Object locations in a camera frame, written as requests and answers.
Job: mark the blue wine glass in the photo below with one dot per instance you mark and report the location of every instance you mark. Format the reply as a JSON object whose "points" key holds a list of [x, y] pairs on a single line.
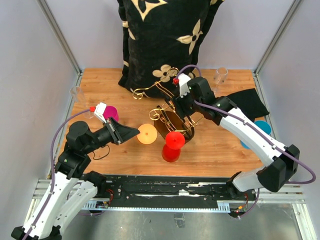
{"points": [[264, 126]]}

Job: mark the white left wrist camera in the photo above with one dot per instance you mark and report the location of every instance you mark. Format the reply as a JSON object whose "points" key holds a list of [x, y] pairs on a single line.
{"points": [[98, 111]]}

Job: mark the red wine glass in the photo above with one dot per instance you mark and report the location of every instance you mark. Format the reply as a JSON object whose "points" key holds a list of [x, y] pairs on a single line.
{"points": [[171, 151]]}

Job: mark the clear wine glass front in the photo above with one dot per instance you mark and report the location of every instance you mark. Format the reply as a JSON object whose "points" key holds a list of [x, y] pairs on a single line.
{"points": [[80, 101]]}

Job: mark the black floral patterned pillow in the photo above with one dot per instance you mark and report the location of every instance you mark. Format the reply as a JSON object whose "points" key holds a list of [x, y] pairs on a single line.
{"points": [[160, 37]]}

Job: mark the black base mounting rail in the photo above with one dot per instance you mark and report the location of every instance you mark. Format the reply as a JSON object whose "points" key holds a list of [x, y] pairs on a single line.
{"points": [[164, 193]]}

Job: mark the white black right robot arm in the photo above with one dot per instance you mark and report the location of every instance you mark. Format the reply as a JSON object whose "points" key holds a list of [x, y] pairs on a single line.
{"points": [[279, 160]]}

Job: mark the aluminium frame post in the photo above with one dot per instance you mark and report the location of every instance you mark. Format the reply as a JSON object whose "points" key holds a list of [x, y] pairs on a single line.
{"points": [[59, 35], [292, 10]]}

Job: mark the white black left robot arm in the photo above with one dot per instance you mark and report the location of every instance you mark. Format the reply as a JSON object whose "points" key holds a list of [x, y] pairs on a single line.
{"points": [[70, 188]]}

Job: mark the right aluminium frame post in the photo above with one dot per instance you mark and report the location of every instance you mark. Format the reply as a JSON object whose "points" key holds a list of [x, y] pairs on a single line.
{"points": [[292, 10]]}

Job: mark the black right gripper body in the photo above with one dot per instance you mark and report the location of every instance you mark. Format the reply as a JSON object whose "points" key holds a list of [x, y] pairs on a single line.
{"points": [[187, 103]]}

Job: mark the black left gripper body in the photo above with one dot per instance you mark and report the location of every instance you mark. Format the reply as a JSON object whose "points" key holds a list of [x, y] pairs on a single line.
{"points": [[102, 137]]}

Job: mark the clear wine glass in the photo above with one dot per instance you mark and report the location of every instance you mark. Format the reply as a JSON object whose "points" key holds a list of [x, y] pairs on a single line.
{"points": [[80, 101], [219, 78]]}

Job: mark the gold wire wine glass rack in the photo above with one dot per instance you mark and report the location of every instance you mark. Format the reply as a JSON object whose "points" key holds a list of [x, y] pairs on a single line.
{"points": [[165, 117]]}

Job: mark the magenta wine glass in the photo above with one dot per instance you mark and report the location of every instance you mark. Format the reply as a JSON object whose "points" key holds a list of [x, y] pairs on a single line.
{"points": [[111, 112]]}

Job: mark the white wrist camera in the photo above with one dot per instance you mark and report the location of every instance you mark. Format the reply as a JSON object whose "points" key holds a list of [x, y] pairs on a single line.
{"points": [[182, 82], [98, 111]]}

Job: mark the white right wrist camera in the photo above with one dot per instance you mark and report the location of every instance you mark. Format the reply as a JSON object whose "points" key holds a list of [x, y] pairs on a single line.
{"points": [[182, 82]]}

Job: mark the orange wine glass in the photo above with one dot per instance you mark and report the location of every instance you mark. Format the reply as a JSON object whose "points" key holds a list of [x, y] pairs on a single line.
{"points": [[148, 134]]}

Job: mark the black folded cloth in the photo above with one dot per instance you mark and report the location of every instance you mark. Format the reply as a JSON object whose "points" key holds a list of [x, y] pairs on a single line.
{"points": [[249, 103]]}

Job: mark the left aluminium frame post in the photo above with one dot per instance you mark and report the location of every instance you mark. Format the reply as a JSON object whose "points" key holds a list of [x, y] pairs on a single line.
{"points": [[59, 35]]}

